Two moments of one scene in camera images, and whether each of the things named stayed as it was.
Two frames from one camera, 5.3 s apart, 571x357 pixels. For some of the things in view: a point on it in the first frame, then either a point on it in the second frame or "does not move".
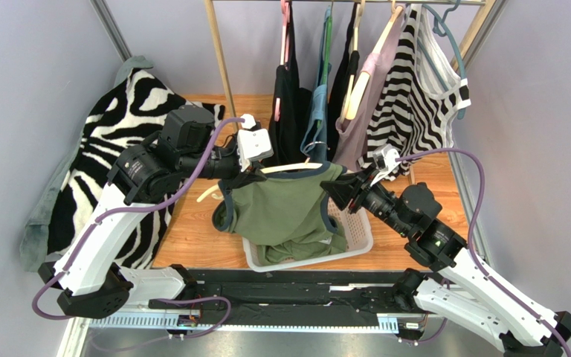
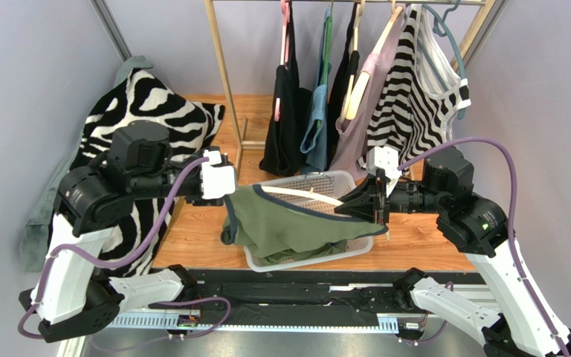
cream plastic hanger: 282,168 -> 314,195
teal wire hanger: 439,29 does not move
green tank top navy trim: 288,216 does not move
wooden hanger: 365,76 does not move
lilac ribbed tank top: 349,133 does not move
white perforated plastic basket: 355,227 -> 320,191
